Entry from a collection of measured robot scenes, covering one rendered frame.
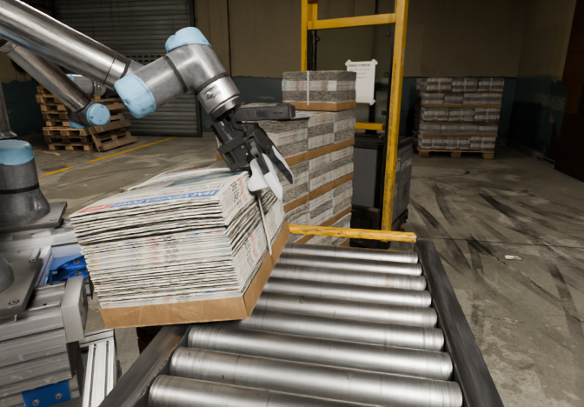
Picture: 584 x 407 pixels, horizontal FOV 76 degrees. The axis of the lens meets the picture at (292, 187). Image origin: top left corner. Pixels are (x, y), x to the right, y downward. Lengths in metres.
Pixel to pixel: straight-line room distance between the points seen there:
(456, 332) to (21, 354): 0.87
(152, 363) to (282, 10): 8.10
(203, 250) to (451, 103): 6.22
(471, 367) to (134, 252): 0.58
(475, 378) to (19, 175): 1.28
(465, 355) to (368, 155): 2.31
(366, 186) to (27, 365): 2.44
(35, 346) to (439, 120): 6.27
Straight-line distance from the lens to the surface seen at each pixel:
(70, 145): 8.08
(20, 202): 1.41
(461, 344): 0.75
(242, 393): 0.62
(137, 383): 0.67
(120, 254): 0.74
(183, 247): 0.67
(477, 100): 6.80
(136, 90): 0.73
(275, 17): 8.52
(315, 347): 0.69
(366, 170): 2.94
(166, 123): 9.34
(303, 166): 1.96
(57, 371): 1.06
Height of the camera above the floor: 1.23
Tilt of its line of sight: 16 degrees down
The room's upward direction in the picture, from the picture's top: straight up
